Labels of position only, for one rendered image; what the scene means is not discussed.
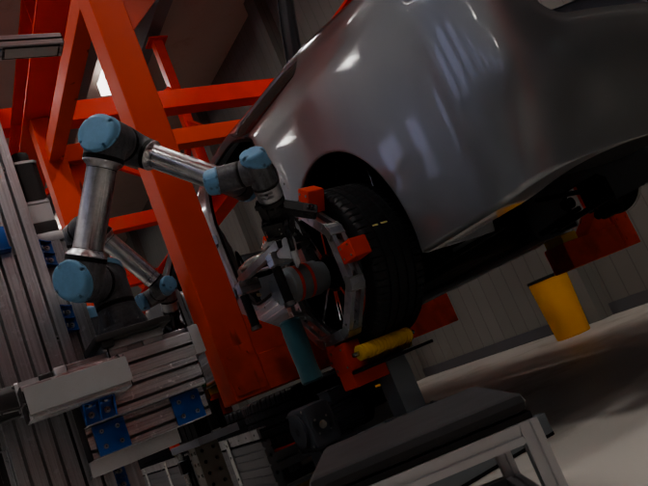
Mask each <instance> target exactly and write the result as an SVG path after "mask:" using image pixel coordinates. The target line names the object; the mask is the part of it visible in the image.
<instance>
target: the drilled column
mask: <svg viewBox="0 0 648 486"><path fill-rule="evenodd" d="M188 451H189V454H190V457H191V460H192V463H193V466H194V469H195V471H196V474H197V477H198V480H199V482H200V485H201V486H233V483H232V480H231V477H230V473H229V470H228V467H227V464H226V462H225V459H224V456H223V453H222V450H221V449H220V446H219V443H218V440H217V439H216V440H214V441H211V442H209V443H207V444H204V445H201V446H198V447H195V448H192V449H190V450H188Z"/></svg>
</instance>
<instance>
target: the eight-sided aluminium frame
mask: <svg viewBox="0 0 648 486"><path fill-rule="evenodd" d="M295 218H296V220H298V221H299V222H301V221H304V222H305V223H307V224H308V225H310V226H311V227H313V228H314V229H316V230H318V231H319V232H321V233H322V234H324V235H325V236H326V238H327V240H328V243H329V245H330V248H331V250H332V252H333V255H334V257H335V260H336V262H337V266H338V268H339V271H340V273H341V275H342V277H343V279H344V283H345V295H344V310H343V325H342V329H340V330H338V331H336V332H335V333H333V334H330V333H329V332H328V331H326V330H325V329H324V328H323V327H322V326H320V325H319V324H318V323H317V322H316V321H314V320H313V319H312V318H311V317H310V316H309V315H308V314H307V313H306V311H305V309H304V306H303V304H302V301H300V302H297V304H296V305H295V308H294V306H292V307H290V308H287V312H288V314H289V318H291V317H294V316H299V317H300V319H301V322H302V324H303V326H304V329H305V331H306V333H307V336H308V338H309V339H310V340H311V341H313V342H314V343H315V344H316V345H317V347H318V348H320V349H322V350H325V349H326V347H329V346H332V345H335V344H337V343H339V342H343V341H345V340H347V339H349V338H351V337H353V336H356V335H358V334H359V333H360V332H361V331H362V327H363V325H362V322H363V309H364V297H365V277H364V273H362V270H361V268H360V266H359V263H358V261H354V262H351V263H347V264H344V263H343V261H342V258H341V256H340V254H339V251H338V246H339V245H340V244H342V243H343V242H344V241H346V240H347V239H348V238H347V236H346V234H345V229H344V228H343V226H342V224H340V223H339V222H338V221H336V220H334V219H332V218H331V217H329V216H328V215H326V214H324V213H323V212H317V217H316V219H315V220H313V219H308V218H301V217H295Z"/></svg>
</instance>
